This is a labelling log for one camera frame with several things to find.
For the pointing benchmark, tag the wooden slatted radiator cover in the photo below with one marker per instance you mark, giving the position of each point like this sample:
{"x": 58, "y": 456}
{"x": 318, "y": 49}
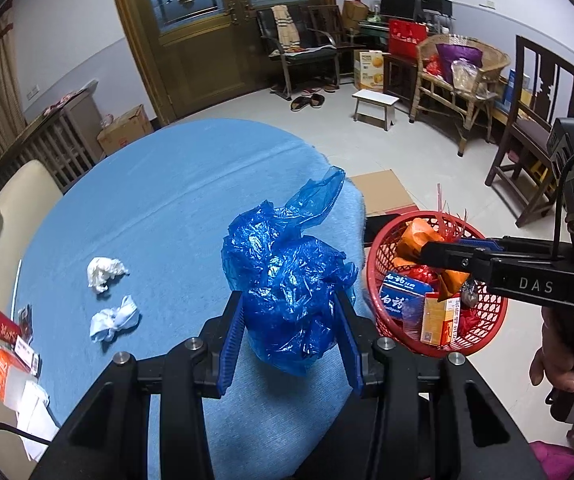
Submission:
{"x": 57, "y": 145}

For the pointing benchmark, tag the pink items pile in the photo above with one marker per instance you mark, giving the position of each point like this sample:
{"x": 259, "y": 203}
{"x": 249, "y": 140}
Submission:
{"x": 62, "y": 102}

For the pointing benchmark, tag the small white stool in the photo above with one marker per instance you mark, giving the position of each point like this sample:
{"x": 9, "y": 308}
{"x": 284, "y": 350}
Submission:
{"x": 374, "y": 102}

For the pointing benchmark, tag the striped beige scarf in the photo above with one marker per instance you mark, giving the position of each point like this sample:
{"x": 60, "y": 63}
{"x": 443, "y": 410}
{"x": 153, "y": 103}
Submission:
{"x": 287, "y": 27}

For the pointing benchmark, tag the yellow white carton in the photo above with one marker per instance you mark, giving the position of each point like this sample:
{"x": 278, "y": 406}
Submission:
{"x": 369, "y": 72}

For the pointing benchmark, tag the red plastic basket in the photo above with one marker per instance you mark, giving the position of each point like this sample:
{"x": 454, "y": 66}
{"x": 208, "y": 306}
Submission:
{"x": 392, "y": 240}

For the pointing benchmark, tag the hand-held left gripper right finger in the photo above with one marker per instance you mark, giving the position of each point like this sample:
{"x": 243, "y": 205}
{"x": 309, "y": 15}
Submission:
{"x": 349, "y": 345}

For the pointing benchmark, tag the purple cushion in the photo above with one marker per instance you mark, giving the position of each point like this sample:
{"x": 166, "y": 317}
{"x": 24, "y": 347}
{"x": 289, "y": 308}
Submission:
{"x": 459, "y": 57}

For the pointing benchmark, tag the orange white barcode box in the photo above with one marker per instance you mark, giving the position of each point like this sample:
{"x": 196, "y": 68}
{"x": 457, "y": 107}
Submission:
{"x": 439, "y": 320}

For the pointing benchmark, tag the blue white box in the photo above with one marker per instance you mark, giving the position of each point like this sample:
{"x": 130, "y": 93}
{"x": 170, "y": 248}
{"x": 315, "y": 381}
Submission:
{"x": 402, "y": 295}

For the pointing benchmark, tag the crumpled pale blue tissue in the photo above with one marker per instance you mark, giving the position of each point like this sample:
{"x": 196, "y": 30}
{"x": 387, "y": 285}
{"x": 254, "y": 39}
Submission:
{"x": 114, "y": 320}

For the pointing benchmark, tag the flat cardboard sheet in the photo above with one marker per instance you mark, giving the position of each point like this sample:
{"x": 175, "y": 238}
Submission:
{"x": 382, "y": 192}

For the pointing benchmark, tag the black metal armchair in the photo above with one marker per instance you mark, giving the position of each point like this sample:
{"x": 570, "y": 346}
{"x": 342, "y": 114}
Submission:
{"x": 312, "y": 55}

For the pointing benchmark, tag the orange translucent box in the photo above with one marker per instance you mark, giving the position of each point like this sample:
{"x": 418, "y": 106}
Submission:
{"x": 7, "y": 375}

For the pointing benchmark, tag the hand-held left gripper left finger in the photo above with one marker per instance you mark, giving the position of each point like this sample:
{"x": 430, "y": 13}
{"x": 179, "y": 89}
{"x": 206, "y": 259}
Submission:
{"x": 232, "y": 345}

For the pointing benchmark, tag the clear plastic bag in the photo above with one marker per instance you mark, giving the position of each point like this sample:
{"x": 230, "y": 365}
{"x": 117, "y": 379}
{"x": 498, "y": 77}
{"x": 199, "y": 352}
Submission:
{"x": 467, "y": 77}

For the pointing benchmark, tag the dark wooden armchair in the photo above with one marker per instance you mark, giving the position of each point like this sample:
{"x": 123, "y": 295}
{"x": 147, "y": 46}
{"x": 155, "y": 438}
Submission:
{"x": 329, "y": 25}

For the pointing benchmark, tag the dark wooden side table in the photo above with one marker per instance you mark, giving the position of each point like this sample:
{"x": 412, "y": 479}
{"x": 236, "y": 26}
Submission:
{"x": 399, "y": 77}

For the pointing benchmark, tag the white red small box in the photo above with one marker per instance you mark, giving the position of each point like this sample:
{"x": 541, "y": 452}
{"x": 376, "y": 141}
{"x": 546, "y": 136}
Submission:
{"x": 29, "y": 357}

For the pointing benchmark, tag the small dark red packet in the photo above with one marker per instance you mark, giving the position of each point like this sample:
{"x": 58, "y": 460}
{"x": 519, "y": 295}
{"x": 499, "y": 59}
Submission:
{"x": 26, "y": 317}

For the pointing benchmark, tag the orange plastic wrapper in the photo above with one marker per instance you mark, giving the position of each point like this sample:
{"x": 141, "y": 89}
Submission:
{"x": 417, "y": 240}

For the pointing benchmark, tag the silver foil wrapper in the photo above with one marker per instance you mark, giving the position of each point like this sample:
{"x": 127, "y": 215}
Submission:
{"x": 470, "y": 294}

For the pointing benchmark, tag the white paper sheets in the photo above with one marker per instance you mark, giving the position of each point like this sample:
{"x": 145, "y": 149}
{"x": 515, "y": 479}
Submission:
{"x": 37, "y": 415}

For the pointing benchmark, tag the crumpled white tissue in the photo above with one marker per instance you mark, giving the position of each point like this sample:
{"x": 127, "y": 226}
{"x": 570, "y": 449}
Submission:
{"x": 104, "y": 272}

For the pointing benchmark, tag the black electronic device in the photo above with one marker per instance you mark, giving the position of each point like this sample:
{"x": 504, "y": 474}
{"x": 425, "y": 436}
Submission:
{"x": 436, "y": 5}

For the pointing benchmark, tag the blue flat box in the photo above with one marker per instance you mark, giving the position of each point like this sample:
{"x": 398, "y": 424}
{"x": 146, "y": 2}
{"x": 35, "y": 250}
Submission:
{"x": 517, "y": 87}

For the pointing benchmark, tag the wooden double door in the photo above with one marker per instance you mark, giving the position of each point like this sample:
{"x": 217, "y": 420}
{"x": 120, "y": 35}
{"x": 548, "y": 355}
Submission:
{"x": 192, "y": 60}

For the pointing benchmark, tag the red foil wrapper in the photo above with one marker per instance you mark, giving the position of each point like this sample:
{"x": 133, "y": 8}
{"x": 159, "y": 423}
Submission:
{"x": 422, "y": 275}

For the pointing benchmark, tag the red paper tube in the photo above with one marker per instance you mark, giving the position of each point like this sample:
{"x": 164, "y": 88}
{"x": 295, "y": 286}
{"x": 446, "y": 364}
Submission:
{"x": 4, "y": 327}

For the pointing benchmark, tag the person's right hand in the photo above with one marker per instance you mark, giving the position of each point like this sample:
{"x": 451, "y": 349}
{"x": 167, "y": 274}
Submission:
{"x": 557, "y": 365}

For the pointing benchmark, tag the black monitor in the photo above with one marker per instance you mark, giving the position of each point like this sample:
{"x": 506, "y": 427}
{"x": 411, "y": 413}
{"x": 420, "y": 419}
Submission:
{"x": 399, "y": 4}

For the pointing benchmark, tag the blue tablecloth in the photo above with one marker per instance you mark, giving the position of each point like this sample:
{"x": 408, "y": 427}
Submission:
{"x": 167, "y": 210}

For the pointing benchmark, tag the small brown cardboard box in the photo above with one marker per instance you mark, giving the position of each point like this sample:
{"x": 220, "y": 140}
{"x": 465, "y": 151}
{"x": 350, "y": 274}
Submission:
{"x": 356, "y": 15}

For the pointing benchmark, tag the brown slipper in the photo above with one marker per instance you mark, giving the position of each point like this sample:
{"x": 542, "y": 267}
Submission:
{"x": 317, "y": 100}
{"x": 299, "y": 104}

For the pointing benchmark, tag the red gift bag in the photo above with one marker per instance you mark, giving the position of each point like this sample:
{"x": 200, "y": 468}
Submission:
{"x": 407, "y": 37}

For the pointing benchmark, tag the dark wooden chair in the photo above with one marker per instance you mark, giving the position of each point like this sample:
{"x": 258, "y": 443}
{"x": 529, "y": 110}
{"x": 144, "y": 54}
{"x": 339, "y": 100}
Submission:
{"x": 527, "y": 130}

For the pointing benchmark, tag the wicker armchair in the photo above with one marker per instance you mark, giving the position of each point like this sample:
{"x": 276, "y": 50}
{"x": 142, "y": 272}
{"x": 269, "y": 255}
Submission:
{"x": 492, "y": 60}

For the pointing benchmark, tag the blue plastic bag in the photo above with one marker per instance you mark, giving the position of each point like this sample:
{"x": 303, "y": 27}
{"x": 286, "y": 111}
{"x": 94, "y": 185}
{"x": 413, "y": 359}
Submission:
{"x": 287, "y": 290}

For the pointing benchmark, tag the pink clothing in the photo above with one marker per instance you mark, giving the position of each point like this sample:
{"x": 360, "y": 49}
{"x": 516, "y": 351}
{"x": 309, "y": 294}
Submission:
{"x": 557, "y": 462}

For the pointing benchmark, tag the black flat object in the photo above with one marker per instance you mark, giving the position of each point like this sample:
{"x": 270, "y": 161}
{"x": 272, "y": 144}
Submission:
{"x": 379, "y": 232}

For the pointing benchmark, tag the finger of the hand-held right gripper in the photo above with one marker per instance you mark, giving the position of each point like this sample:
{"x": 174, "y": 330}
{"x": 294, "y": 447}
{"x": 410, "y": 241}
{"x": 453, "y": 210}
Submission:
{"x": 452, "y": 257}
{"x": 512, "y": 249}

